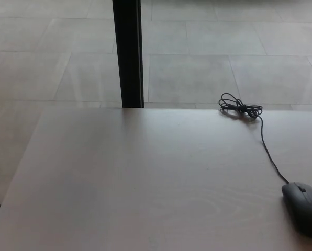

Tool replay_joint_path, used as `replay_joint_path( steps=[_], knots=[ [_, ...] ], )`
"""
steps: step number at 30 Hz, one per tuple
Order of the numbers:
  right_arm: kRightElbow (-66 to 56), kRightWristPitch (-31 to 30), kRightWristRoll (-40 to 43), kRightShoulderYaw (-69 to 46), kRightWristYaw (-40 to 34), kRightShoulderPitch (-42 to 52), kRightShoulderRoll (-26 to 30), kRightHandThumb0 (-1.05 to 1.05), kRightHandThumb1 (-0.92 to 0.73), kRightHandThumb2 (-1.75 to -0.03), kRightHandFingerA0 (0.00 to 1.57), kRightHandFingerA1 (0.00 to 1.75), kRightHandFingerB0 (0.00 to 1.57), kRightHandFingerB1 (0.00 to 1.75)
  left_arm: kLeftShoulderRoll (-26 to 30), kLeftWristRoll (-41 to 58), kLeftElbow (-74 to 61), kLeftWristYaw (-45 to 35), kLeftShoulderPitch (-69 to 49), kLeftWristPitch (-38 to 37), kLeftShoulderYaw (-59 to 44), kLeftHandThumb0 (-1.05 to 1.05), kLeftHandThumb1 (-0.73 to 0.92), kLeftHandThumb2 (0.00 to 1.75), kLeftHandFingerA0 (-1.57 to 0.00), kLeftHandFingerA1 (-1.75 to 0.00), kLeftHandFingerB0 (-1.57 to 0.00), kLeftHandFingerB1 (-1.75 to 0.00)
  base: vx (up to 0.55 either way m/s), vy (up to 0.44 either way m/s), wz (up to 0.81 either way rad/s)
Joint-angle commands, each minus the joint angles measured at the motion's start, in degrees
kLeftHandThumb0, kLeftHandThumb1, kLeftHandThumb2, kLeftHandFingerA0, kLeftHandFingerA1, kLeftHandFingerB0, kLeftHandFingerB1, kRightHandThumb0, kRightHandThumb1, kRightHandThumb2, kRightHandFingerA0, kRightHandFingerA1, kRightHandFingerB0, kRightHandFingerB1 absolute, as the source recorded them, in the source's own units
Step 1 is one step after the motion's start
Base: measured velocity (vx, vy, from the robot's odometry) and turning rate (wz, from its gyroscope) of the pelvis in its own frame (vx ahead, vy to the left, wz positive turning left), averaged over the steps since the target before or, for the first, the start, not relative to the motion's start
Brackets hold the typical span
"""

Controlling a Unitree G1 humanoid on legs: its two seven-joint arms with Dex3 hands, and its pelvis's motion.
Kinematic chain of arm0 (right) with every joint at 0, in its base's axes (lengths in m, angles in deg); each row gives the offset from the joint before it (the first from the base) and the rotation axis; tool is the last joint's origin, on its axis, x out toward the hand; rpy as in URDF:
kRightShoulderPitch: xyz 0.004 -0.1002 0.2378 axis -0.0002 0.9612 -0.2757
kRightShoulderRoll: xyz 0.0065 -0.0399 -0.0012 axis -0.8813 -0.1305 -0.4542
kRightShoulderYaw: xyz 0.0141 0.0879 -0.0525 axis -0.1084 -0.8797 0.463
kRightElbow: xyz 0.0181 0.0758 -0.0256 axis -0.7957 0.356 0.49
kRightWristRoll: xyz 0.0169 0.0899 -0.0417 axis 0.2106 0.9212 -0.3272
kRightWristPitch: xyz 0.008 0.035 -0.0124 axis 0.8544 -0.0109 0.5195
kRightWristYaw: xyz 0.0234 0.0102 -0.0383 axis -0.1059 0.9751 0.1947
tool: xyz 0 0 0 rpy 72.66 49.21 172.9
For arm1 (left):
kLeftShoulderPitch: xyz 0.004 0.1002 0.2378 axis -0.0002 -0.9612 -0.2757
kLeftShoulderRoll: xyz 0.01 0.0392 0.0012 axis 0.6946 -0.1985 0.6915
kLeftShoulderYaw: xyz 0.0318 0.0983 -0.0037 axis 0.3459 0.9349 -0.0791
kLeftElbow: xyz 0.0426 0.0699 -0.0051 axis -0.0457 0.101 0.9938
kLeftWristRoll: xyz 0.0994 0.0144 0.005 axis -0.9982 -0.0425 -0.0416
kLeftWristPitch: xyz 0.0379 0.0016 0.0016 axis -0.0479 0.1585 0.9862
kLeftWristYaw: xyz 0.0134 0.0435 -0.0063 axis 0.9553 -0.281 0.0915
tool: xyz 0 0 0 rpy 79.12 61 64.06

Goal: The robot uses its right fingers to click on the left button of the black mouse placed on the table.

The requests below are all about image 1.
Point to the black computer mouse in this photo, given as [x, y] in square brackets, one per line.
[306, 214]

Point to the black vertical post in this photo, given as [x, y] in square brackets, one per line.
[127, 52]

